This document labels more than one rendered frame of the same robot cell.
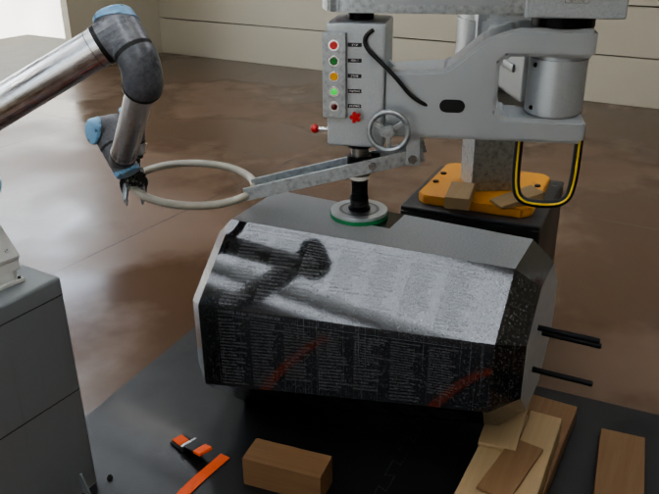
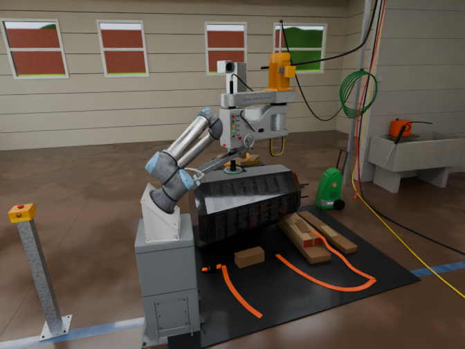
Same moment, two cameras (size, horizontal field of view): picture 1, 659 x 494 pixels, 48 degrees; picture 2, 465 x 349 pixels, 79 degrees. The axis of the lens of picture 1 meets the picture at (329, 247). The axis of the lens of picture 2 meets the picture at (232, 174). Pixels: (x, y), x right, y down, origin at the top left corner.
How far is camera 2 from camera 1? 206 cm
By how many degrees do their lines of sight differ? 41
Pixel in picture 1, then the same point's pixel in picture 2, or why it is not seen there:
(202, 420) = (201, 262)
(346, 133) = (235, 144)
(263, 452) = (242, 254)
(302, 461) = (254, 251)
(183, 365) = not seen: hidden behind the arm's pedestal
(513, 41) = (273, 109)
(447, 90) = (259, 126)
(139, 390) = not seen: hidden behind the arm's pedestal
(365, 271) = (254, 184)
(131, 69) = (219, 127)
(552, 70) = (281, 116)
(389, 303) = (266, 190)
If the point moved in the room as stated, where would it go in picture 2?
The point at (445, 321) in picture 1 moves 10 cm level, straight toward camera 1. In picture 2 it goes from (283, 189) to (289, 192)
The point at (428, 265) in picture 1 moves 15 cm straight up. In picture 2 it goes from (270, 176) to (270, 163)
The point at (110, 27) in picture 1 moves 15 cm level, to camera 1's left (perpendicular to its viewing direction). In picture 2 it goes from (210, 115) to (194, 117)
